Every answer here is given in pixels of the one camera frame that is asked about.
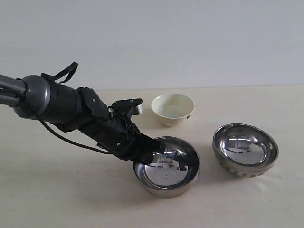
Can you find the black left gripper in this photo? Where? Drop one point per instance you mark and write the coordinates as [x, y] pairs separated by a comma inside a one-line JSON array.
[[122, 139]]

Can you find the cream white ceramic bowl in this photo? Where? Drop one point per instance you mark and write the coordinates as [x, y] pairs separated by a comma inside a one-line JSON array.
[[171, 109]]

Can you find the smooth stainless steel bowl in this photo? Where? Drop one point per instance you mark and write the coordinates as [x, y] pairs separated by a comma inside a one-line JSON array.
[[172, 173]]

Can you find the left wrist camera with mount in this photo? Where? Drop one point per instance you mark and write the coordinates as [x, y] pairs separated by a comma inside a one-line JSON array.
[[129, 106]]

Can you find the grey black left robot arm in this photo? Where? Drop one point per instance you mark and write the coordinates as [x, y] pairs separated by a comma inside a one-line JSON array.
[[79, 117]]

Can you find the dimpled stainless steel bowl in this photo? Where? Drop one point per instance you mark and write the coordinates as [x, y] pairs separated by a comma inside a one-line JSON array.
[[244, 150]]

